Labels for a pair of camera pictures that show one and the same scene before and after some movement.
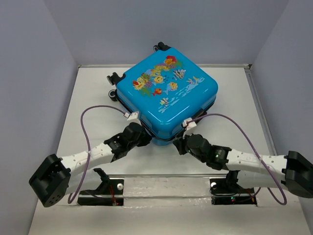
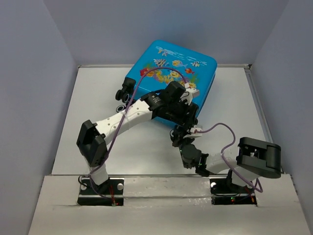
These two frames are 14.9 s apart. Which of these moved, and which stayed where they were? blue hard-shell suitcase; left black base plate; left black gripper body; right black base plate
Moved: left black gripper body; blue hard-shell suitcase
Stayed: left black base plate; right black base plate
